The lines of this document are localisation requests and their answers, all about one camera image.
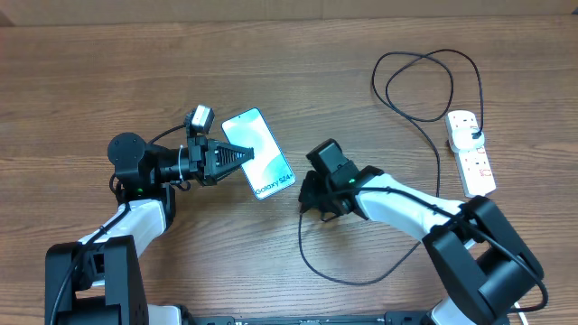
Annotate blue Galaxy smartphone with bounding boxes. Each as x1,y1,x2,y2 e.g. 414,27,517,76
221,107,296,200

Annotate white power strip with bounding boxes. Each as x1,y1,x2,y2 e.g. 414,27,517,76
445,110,496,198

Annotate black USB charging cable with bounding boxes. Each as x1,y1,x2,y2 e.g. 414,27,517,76
297,48,485,287

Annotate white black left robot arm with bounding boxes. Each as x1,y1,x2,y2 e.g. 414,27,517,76
45,133,255,324

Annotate white charger plug adapter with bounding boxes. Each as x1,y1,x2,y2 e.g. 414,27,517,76
450,128,485,153

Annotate white power strip cord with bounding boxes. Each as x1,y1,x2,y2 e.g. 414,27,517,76
512,301,529,325

